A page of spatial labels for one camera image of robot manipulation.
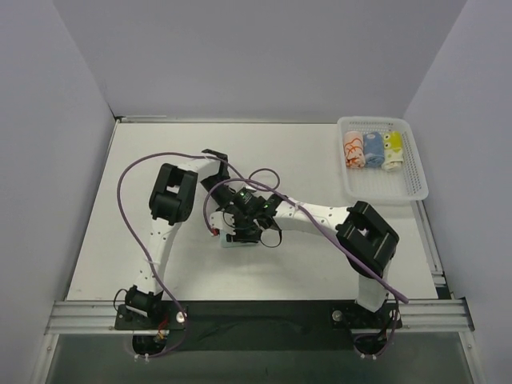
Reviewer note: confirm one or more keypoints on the white plastic basket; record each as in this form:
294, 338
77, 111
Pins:
404, 185

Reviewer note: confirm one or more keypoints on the light green towel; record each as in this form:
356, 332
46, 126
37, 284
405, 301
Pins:
227, 242

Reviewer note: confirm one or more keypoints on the orange white rolled towel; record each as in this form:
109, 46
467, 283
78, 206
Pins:
353, 150

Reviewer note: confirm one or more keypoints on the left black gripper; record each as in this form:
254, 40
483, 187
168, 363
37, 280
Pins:
223, 196

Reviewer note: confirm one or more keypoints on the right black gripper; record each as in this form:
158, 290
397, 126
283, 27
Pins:
252, 230

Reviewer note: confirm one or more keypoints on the aluminium front rail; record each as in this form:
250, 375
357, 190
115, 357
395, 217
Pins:
418, 315

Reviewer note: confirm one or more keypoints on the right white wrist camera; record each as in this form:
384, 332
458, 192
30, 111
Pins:
217, 223

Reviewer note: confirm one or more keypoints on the blue rolled towel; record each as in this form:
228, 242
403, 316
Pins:
373, 149

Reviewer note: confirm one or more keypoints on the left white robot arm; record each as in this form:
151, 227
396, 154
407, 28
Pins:
171, 202

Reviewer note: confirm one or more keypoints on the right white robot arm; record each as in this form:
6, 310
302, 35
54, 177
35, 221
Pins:
366, 239

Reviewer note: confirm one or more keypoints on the yellow rolled towel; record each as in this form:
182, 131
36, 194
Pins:
393, 151

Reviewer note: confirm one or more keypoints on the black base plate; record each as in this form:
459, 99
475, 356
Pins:
262, 326

